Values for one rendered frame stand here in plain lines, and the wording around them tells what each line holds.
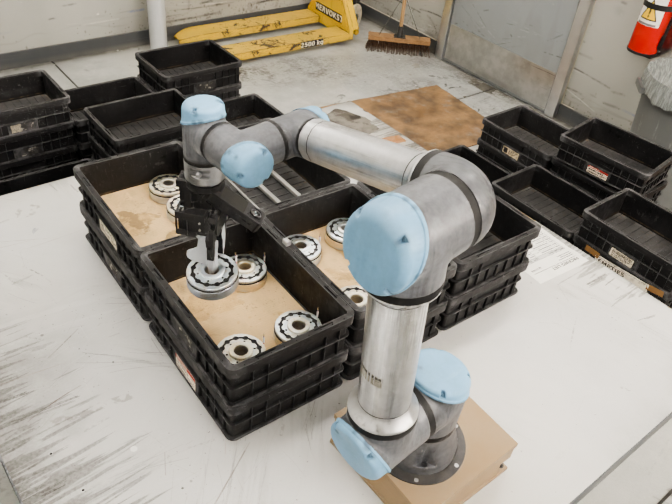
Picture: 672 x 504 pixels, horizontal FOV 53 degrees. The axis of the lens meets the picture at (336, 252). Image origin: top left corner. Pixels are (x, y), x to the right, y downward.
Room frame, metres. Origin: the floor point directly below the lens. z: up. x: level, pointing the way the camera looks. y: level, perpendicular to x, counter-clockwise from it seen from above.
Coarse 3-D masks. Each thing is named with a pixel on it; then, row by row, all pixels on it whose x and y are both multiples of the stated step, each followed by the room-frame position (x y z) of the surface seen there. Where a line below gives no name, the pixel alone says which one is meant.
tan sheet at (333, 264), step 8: (312, 232) 1.38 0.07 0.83; (320, 232) 1.39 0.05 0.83; (328, 248) 1.32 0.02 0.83; (328, 256) 1.29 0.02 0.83; (336, 256) 1.30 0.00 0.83; (320, 264) 1.26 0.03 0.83; (328, 264) 1.26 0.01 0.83; (336, 264) 1.27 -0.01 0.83; (344, 264) 1.27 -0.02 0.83; (328, 272) 1.23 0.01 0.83; (336, 272) 1.23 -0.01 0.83; (344, 272) 1.24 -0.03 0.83; (336, 280) 1.21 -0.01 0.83; (344, 280) 1.21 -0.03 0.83; (352, 280) 1.21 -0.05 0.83
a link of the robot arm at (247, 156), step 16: (224, 128) 0.98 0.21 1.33; (256, 128) 0.99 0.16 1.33; (272, 128) 1.00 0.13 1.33; (208, 144) 0.96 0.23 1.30; (224, 144) 0.95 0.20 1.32; (240, 144) 0.94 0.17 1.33; (256, 144) 0.95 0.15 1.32; (272, 144) 0.98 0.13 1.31; (208, 160) 0.96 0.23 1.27; (224, 160) 0.92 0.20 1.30; (240, 160) 0.91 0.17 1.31; (256, 160) 0.92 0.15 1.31; (272, 160) 0.95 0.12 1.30; (240, 176) 0.91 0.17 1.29; (256, 176) 0.92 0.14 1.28
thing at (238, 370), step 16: (240, 224) 1.25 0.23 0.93; (176, 240) 1.16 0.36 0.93; (192, 240) 1.17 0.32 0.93; (144, 256) 1.09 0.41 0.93; (160, 288) 1.01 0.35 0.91; (176, 304) 0.96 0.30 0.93; (192, 320) 0.92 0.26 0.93; (336, 320) 0.97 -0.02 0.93; (352, 320) 0.99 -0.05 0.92; (208, 336) 0.88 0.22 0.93; (304, 336) 0.91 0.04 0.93; (320, 336) 0.93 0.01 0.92; (208, 352) 0.86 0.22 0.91; (272, 352) 0.86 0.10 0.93; (288, 352) 0.88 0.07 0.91; (224, 368) 0.81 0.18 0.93; (240, 368) 0.81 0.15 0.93; (256, 368) 0.84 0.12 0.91
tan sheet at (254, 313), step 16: (176, 288) 1.11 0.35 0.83; (272, 288) 1.15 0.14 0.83; (192, 304) 1.06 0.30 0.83; (208, 304) 1.07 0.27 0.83; (224, 304) 1.08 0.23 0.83; (240, 304) 1.08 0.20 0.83; (256, 304) 1.09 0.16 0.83; (272, 304) 1.10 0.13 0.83; (288, 304) 1.10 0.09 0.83; (208, 320) 1.02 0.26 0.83; (224, 320) 1.03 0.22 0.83; (240, 320) 1.03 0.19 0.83; (256, 320) 1.04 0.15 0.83; (272, 320) 1.05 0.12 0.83; (224, 336) 0.98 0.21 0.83; (256, 336) 0.99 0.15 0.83; (272, 336) 1.00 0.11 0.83
